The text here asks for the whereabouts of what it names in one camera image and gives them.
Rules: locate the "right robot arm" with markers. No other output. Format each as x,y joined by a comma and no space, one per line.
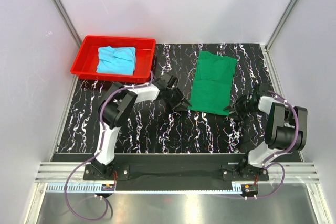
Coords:
285,132

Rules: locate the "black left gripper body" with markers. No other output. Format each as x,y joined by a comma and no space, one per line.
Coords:
175,98

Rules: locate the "aluminium frame post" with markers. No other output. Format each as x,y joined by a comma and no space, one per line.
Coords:
286,14
67,21

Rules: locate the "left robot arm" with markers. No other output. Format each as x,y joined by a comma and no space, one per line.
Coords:
115,108

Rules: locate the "aluminium frame post right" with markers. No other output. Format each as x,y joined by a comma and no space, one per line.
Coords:
286,14

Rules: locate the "red plastic bin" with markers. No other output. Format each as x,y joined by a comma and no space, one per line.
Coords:
85,64

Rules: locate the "aluminium frame post left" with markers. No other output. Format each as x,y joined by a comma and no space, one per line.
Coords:
67,21

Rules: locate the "blue folded t-shirt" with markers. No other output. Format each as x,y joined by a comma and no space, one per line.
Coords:
121,60

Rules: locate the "green t-shirt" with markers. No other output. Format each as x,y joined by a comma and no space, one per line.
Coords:
212,83

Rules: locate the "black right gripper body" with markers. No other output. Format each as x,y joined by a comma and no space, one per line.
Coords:
242,107

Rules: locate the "aluminium front rail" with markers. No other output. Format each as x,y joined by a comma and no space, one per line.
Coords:
56,175

